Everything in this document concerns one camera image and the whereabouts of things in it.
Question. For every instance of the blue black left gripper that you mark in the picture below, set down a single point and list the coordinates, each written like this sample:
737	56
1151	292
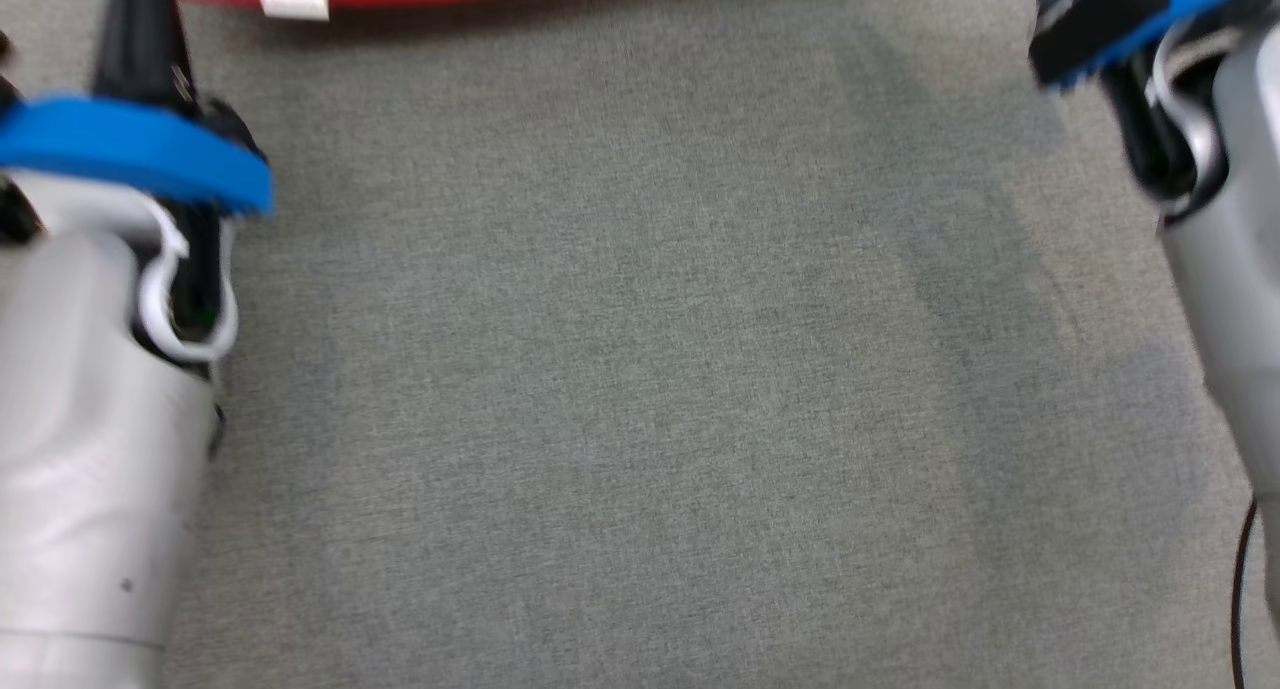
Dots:
120	144

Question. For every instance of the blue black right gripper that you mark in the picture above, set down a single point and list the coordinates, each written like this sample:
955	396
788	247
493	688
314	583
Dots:
1100	9

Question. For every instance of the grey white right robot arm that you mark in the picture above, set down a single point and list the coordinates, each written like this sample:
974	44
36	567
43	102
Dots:
1230	269

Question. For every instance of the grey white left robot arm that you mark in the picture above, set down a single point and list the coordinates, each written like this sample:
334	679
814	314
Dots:
80	469

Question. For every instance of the grey fabric sofa surface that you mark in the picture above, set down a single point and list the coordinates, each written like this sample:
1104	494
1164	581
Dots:
640	369

